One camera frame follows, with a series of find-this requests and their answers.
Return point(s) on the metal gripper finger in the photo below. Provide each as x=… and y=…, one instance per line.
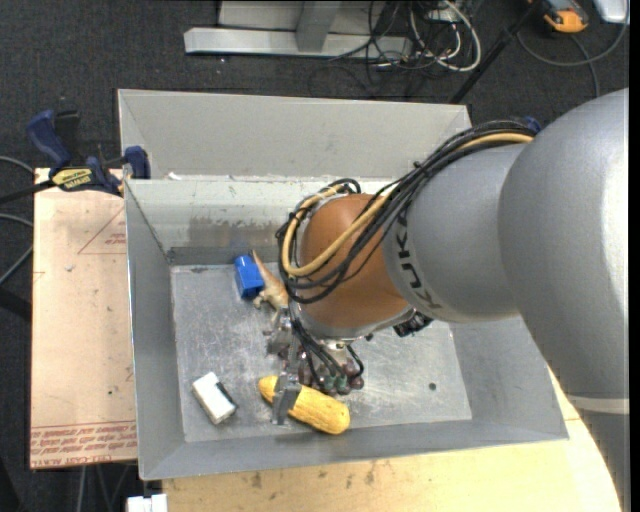
x=285, y=402
x=279, y=336

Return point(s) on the yellow toy corn cob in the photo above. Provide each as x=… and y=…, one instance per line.
x=320, y=410

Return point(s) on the tan toy dinosaur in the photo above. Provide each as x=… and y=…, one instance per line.
x=272, y=292

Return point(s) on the white and black small box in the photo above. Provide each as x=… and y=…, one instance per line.
x=212, y=397

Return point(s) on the black cylinder on white bracket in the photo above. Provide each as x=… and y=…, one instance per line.
x=412, y=324

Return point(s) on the grey metal bin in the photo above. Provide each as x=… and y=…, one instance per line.
x=225, y=330

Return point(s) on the blue plastic block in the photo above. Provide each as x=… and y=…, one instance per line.
x=247, y=277

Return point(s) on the brown cardboard board, red print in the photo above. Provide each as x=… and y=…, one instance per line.
x=80, y=320

